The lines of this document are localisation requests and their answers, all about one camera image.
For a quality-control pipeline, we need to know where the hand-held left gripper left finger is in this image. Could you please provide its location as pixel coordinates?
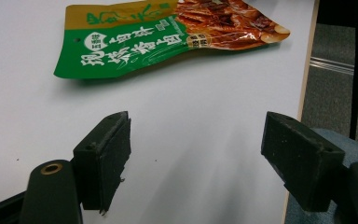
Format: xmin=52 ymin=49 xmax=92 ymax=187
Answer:
xmin=20 ymin=110 xmax=132 ymax=224

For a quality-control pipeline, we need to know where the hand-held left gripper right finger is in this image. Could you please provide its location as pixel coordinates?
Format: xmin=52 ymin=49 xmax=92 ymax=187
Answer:
xmin=260 ymin=111 xmax=358 ymax=224

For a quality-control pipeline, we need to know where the green and orange snack packet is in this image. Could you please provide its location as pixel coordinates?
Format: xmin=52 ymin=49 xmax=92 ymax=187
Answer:
xmin=53 ymin=0 xmax=292 ymax=79

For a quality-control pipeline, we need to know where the black metal stand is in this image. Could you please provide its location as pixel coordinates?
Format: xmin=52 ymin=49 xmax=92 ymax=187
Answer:
xmin=316 ymin=0 xmax=358 ymax=141

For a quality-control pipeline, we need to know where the metal floor rail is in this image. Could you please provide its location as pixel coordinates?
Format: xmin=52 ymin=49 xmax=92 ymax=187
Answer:
xmin=310 ymin=56 xmax=358 ymax=82

